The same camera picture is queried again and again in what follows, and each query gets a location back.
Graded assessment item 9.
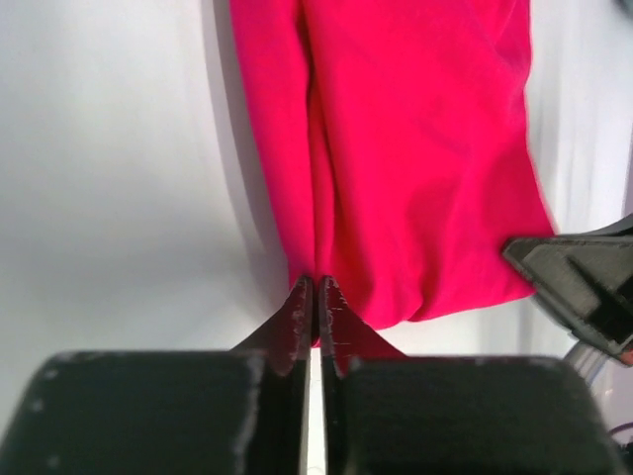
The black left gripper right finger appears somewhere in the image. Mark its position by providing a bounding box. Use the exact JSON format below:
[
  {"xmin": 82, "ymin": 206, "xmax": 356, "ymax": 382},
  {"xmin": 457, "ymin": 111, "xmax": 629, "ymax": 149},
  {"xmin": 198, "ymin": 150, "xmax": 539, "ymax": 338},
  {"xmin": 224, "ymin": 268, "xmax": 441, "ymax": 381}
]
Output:
[{"xmin": 316, "ymin": 276, "xmax": 628, "ymax": 474}]

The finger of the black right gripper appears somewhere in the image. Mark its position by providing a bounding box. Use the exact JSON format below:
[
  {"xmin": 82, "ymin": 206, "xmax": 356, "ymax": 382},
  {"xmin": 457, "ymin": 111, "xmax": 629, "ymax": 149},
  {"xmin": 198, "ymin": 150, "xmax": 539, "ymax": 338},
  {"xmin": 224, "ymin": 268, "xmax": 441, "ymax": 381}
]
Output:
[{"xmin": 502, "ymin": 235, "xmax": 632, "ymax": 359}]

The red t-shirt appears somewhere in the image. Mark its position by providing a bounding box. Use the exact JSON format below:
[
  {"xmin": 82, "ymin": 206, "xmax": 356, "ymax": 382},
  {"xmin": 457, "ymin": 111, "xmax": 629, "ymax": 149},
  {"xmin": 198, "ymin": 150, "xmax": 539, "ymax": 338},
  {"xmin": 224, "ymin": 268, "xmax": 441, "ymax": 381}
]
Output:
[{"xmin": 229, "ymin": 1, "xmax": 552, "ymax": 330}]

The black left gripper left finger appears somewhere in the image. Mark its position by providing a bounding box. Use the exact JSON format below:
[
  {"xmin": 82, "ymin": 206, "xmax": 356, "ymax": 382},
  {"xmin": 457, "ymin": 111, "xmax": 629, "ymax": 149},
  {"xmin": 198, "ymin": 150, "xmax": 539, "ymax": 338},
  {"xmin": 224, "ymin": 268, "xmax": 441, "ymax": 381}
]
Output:
[{"xmin": 1, "ymin": 277, "xmax": 314, "ymax": 474}]

